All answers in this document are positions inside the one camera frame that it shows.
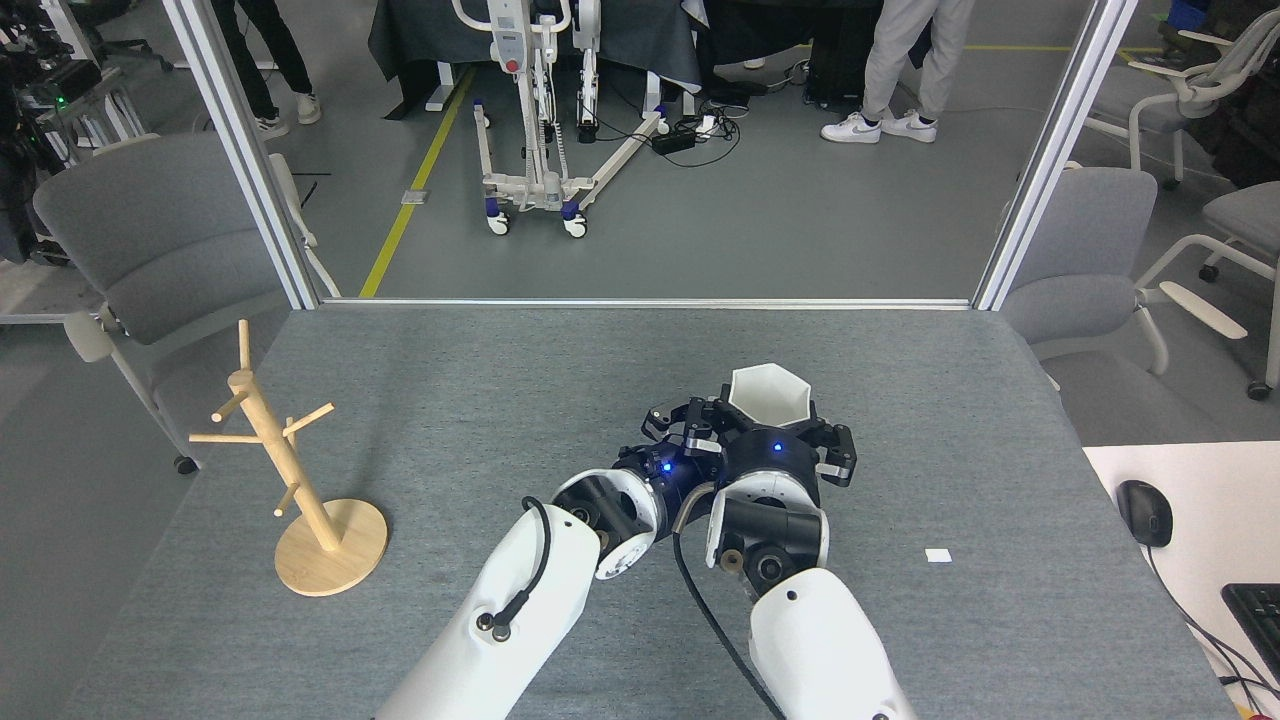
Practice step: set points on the white desk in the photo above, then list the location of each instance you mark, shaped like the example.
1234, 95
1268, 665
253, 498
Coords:
1220, 500

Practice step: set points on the white hexagonal cup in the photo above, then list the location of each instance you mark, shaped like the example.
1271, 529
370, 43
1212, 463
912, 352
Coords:
768, 400

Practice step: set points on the equipment rack with green light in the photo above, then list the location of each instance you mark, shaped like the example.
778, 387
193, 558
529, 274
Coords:
70, 90

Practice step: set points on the person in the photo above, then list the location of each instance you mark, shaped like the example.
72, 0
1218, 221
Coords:
900, 60
270, 50

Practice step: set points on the wooden cup rack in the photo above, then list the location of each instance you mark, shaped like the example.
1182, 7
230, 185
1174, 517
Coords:
330, 560

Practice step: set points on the grey chair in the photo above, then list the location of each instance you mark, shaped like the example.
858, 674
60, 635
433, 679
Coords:
1085, 260
170, 250
1250, 215

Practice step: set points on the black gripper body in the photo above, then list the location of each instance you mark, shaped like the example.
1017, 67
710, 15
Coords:
775, 455
680, 475

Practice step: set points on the black power adapter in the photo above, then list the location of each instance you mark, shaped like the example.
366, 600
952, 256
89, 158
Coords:
675, 141

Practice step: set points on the blue box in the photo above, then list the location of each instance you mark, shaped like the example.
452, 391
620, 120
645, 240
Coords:
1187, 13

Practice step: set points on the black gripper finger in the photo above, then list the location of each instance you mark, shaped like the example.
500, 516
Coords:
700, 412
838, 450
722, 415
705, 440

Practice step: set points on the metal floor plate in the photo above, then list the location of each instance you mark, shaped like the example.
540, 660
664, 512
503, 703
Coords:
415, 197

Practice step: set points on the black computer mouse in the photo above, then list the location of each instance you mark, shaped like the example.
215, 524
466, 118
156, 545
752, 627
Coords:
1145, 512

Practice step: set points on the dark cloth covered table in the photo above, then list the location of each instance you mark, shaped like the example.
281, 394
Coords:
450, 35

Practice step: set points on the yellow floor tape line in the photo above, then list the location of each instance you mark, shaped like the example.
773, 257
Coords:
405, 215

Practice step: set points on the white frame office chair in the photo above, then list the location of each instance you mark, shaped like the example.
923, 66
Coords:
1215, 75

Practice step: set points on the silver frame post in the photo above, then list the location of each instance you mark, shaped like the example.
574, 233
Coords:
240, 150
1050, 150

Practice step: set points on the white wheeled stand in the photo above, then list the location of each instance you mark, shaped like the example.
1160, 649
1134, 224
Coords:
545, 185

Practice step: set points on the silver frame rail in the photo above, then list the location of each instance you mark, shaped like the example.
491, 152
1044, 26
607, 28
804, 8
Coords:
650, 303

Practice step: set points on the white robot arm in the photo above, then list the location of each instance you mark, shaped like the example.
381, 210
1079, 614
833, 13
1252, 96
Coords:
820, 640
470, 670

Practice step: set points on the black keyboard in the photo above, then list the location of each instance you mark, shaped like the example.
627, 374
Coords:
1260, 620

